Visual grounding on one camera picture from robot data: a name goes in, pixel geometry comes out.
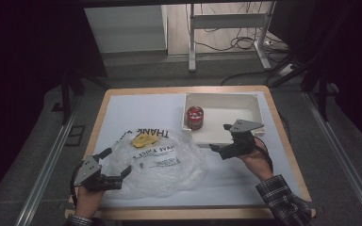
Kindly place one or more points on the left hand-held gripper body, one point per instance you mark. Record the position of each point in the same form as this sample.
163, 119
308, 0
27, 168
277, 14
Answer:
89, 174

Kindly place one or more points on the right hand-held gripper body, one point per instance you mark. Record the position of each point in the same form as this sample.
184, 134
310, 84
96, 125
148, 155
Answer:
242, 141

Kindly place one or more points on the white plastic bin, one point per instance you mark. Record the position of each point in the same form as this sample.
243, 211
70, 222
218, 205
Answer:
226, 125

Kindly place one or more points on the red can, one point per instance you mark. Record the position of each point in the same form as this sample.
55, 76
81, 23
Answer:
195, 118

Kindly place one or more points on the clear printed plastic bag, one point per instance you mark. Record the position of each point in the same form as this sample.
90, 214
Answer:
163, 175

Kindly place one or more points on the person's left hand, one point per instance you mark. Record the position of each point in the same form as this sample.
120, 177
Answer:
86, 201

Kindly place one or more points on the person's right hand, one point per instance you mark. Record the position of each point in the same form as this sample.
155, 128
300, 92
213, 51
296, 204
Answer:
259, 163

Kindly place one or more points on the black stand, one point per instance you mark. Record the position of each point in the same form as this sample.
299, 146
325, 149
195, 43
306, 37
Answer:
323, 78
66, 94

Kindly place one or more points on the grey cabinet panel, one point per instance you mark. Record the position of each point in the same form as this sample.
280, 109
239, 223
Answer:
125, 29

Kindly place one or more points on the aluminium rail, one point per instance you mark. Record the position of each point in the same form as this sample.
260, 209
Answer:
342, 157
47, 166

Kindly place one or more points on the grey metal desk frame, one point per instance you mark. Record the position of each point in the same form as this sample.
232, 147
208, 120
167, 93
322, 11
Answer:
226, 20

